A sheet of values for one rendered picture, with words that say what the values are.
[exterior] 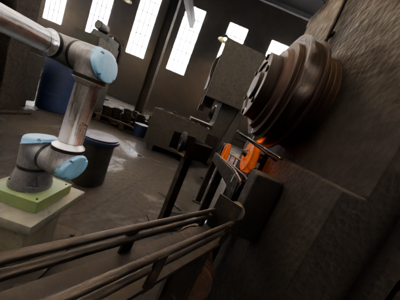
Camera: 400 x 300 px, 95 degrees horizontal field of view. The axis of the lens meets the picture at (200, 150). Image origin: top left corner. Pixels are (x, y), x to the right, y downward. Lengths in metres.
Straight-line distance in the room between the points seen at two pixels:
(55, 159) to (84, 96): 0.26
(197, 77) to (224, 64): 7.61
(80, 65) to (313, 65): 0.80
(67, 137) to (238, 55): 3.18
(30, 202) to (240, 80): 3.25
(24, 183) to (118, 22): 12.24
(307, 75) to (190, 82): 10.47
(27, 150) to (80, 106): 0.28
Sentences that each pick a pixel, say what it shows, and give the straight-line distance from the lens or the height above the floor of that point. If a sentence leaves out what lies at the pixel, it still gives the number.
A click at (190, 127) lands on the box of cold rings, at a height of 0.65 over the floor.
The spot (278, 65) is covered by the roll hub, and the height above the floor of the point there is 1.18.
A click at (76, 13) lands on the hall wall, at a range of 14.18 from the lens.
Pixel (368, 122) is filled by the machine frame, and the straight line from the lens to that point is 0.63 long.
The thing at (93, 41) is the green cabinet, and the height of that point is 1.39.
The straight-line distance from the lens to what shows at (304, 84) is 0.72.
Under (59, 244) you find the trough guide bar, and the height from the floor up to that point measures 0.71.
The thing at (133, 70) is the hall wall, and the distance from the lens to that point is 11.96.
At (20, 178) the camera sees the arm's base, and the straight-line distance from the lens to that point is 1.04.
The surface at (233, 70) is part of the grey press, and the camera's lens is 3.57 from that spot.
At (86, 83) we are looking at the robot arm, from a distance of 0.83.
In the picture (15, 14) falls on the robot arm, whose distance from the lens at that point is 0.84.
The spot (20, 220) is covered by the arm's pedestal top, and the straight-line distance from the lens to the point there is 0.99.
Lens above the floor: 0.90
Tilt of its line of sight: 10 degrees down
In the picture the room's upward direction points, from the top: 22 degrees clockwise
